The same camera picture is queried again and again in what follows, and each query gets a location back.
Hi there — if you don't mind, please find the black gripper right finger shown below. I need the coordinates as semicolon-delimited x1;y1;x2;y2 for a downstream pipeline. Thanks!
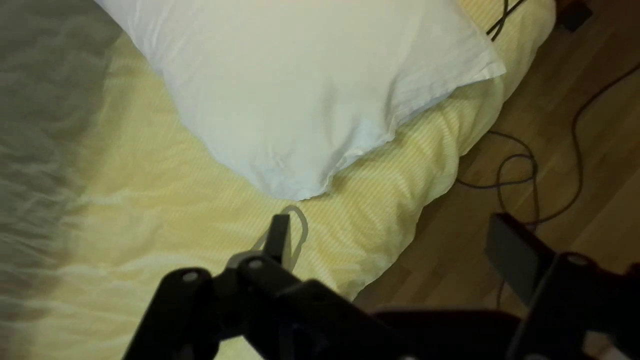
487;213;640;360

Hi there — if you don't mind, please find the black charging cable on bed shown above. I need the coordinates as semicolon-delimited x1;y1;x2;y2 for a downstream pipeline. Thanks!
484;0;529;43

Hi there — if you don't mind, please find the large white pillow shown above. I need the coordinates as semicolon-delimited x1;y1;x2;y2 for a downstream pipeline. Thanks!
96;0;504;200

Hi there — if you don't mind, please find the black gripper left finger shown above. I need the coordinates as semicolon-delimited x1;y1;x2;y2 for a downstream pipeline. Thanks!
125;213;428;360

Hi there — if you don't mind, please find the yellow bed comforter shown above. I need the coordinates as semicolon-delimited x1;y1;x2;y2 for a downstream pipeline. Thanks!
0;0;556;360

